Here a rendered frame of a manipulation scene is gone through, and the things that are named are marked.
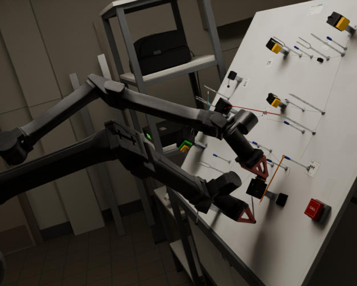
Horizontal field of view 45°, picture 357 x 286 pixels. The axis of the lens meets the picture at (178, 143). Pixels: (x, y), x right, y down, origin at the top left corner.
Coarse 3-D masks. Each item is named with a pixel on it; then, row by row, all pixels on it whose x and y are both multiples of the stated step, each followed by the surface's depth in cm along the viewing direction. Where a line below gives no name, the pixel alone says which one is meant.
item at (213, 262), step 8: (192, 224) 224; (192, 232) 231; (200, 232) 211; (200, 240) 218; (208, 240) 200; (200, 248) 224; (208, 248) 206; (216, 248) 190; (200, 256) 232; (208, 256) 212; (216, 256) 195; (208, 264) 218; (216, 264) 201; (224, 264) 186; (208, 272) 225; (216, 272) 206; (224, 272) 190; (216, 280) 212; (224, 280) 196; (232, 280) 181
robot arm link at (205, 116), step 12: (108, 84) 146; (120, 84) 146; (120, 96) 146; (132, 96) 146; (144, 96) 146; (120, 108) 153; (132, 108) 148; (144, 108) 145; (156, 108) 143; (168, 108) 143; (180, 108) 143; (192, 108) 142; (180, 120) 142; (192, 120) 140; (204, 120) 139; (204, 132) 143; (216, 132) 140
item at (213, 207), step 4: (212, 204) 173; (196, 208) 170; (200, 208) 169; (204, 208) 169; (208, 208) 170; (212, 208) 172; (216, 208) 172; (204, 212) 169; (220, 212) 172; (196, 220) 172; (196, 224) 171
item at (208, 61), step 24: (120, 0) 206; (144, 0) 211; (168, 0) 268; (120, 24) 209; (216, 48) 226; (120, 72) 268; (168, 72) 224; (192, 72) 282; (168, 192) 235; (168, 240) 301; (192, 264) 247
